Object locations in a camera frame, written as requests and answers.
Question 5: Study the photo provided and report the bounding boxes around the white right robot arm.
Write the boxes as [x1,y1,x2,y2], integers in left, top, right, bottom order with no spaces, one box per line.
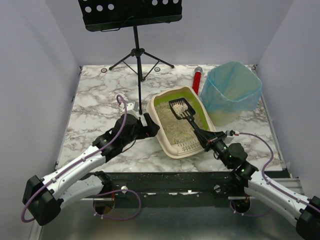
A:
[194,128,320,240]

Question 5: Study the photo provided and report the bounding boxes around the black music stand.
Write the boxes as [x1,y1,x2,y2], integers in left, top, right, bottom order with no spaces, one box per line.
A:
[78,0,183,115]

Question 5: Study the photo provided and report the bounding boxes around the black mounting base rail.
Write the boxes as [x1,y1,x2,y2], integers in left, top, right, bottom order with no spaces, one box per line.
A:
[94,171,249,209]

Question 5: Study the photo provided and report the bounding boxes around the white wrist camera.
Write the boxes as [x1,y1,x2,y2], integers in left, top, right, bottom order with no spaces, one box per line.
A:
[126,100,147,126]
[225,130,240,138]

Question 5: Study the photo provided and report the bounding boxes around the grey litter clump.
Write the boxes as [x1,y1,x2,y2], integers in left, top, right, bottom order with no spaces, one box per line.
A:
[172,103,188,115]

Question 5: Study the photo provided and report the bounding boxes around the red microphone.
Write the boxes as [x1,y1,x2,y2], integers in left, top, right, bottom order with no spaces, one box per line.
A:
[192,66,203,95]

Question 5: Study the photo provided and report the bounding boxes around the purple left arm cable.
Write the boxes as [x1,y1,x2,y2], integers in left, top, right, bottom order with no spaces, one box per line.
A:
[21,94,130,223]

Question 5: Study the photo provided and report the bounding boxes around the black litter scoop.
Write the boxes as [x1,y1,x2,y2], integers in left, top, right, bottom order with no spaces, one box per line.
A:
[168,97,204,133]

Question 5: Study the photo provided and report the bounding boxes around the beige green litter box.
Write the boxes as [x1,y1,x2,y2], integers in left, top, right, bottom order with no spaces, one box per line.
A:
[146,86,216,159]

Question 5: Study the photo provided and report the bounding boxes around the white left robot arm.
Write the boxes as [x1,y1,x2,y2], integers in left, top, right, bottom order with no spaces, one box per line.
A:
[21,113,160,226]

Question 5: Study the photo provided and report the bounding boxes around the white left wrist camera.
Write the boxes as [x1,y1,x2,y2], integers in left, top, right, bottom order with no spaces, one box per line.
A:
[126,100,147,126]

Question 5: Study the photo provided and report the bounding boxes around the bin with blue bag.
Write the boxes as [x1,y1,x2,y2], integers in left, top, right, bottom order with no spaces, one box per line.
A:
[200,61,263,127]

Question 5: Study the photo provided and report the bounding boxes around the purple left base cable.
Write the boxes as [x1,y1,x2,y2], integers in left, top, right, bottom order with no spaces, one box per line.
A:
[93,189,142,221]

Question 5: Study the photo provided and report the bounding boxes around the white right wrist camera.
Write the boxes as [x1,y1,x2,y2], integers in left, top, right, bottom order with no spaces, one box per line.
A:
[225,130,240,138]

